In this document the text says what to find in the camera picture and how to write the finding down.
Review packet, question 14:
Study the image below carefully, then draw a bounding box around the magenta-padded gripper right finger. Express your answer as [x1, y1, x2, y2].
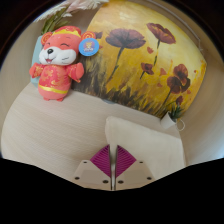
[114, 144, 155, 191]

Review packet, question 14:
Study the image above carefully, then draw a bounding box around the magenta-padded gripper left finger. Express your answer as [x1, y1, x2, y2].
[73, 144, 112, 191]

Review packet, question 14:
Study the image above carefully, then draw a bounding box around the cream white towel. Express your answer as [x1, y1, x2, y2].
[104, 115, 186, 183]

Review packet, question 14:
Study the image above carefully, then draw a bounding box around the small potted green plant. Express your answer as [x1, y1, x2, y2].
[159, 104, 184, 130]

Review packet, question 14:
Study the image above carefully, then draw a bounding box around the yellow poppy flower painting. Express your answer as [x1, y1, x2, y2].
[71, 0, 208, 118]

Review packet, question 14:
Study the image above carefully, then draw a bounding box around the red plush mouse toy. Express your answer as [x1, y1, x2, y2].
[28, 25, 101, 102]

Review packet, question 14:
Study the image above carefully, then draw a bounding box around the light blue vase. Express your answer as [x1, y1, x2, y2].
[30, 34, 45, 88]

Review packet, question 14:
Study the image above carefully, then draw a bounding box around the pink and white flower bouquet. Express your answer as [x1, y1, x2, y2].
[34, 0, 109, 35]

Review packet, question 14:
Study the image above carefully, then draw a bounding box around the white cable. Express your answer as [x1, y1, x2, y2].
[176, 119, 186, 132]

